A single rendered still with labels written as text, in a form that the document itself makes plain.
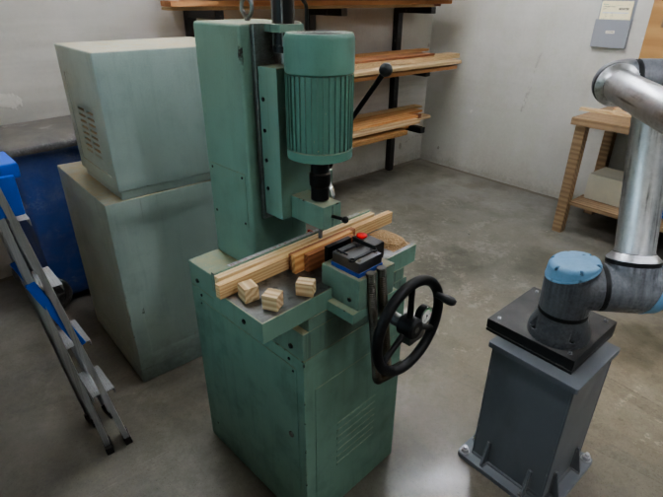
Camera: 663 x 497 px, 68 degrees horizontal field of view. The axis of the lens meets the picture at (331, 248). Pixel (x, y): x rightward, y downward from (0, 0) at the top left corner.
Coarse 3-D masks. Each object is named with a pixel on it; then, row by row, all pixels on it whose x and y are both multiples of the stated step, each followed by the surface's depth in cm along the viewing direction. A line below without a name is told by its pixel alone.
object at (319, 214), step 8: (304, 192) 144; (296, 200) 141; (304, 200) 139; (312, 200) 138; (328, 200) 139; (336, 200) 139; (296, 208) 142; (304, 208) 140; (312, 208) 137; (320, 208) 135; (328, 208) 135; (336, 208) 138; (296, 216) 144; (304, 216) 141; (312, 216) 138; (320, 216) 136; (328, 216) 136; (312, 224) 140; (320, 224) 137; (328, 224) 137; (336, 224) 140
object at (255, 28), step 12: (252, 24) 124; (252, 36) 126; (264, 36) 128; (252, 48) 127; (264, 48) 129; (252, 60) 129; (264, 60) 130; (276, 60) 133; (264, 192) 145; (264, 204) 147; (264, 216) 149
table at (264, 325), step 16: (384, 256) 145; (400, 256) 148; (288, 272) 136; (304, 272) 136; (320, 272) 136; (272, 288) 129; (288, 288) 129; (320, 288) 129; (224, 304) 126; (240, 304) 122; (256, 304) 122; (288, 304) 122; (304, 304) 123; (320, 304) 128; (336, 304) 128; (240, 320) 122; (256, 320) 116; (272, 320) 117; (288, 320) 121; (304, 320) 126; (352, 320) 124; (256, 336) 119; (272, 336) 119
